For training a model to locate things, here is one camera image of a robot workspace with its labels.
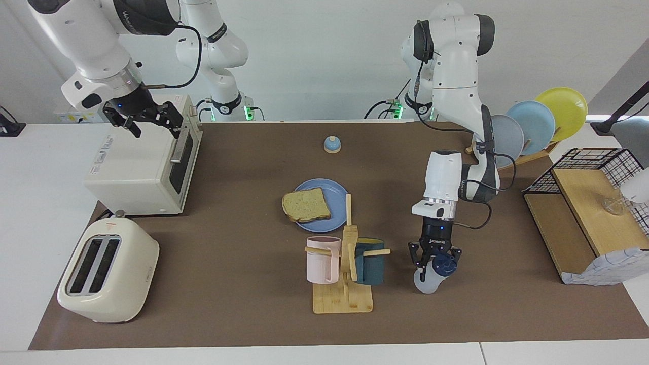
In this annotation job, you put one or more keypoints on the white power socket box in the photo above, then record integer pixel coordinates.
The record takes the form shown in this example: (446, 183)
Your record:
(63, 114)

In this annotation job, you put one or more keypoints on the wooden plate rack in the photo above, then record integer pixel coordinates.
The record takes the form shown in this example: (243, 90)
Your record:
(527, 158)

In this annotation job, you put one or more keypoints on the blue round plate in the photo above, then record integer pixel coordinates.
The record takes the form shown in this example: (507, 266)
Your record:
(337, 203)

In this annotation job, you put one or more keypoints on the light blue plate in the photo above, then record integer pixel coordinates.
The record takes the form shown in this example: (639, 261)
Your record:
(537, 124)

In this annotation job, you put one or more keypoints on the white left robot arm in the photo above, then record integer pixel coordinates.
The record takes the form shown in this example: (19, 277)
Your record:
(456, 76)

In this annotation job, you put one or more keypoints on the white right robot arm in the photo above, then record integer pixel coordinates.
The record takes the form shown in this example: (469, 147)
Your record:
(86, 40)

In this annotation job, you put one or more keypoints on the wooden mug tree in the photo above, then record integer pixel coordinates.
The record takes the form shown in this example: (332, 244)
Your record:
(342, 299)

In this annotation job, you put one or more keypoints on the white toaster oven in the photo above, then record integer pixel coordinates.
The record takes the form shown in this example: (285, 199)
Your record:
(137, 162)

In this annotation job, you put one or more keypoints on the wooden shelf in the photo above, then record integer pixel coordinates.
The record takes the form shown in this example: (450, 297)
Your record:
(593, 213)

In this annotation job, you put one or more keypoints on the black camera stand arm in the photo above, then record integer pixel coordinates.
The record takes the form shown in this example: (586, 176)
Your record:
(623, 109)

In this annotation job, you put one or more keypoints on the yellow plate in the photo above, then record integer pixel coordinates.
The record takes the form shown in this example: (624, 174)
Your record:
(568, 109)

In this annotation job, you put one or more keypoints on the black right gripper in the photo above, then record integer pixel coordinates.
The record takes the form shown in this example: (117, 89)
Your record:
(132, 106)

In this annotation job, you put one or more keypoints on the brown table mat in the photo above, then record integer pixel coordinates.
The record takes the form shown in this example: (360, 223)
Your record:
(228, 304)

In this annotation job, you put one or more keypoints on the cream toaster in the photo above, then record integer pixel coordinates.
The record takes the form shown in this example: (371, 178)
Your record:
(121, 284)

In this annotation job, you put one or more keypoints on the clear glass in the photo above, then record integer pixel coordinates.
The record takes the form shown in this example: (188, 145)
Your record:
(615, 206)

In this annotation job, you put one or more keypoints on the small blue dome with knob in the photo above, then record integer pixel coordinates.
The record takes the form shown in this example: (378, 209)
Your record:
(332, 146)

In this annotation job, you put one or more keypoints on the bread slice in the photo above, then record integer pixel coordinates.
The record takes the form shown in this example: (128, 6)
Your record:
(305, 205)

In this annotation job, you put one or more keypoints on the pink mug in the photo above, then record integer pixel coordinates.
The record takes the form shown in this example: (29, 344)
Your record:
(319, 263)

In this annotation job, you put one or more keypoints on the white grid patterned cloth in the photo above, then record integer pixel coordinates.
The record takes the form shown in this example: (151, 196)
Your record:
(608, 268)

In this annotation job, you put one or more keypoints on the dark teal mug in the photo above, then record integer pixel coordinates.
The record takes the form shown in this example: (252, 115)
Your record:
(370, 266)

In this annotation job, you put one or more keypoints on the white bottle with blue cap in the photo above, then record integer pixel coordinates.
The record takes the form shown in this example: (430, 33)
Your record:
(423, 284)

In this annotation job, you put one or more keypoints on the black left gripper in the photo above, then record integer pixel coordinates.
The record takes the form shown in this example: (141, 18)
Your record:
(436, 235)

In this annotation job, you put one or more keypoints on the pale grey plate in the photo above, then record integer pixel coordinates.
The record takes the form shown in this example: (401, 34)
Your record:
(509, 142)

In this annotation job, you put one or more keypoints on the black clamp base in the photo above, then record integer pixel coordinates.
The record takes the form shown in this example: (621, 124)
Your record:
(10, 126)

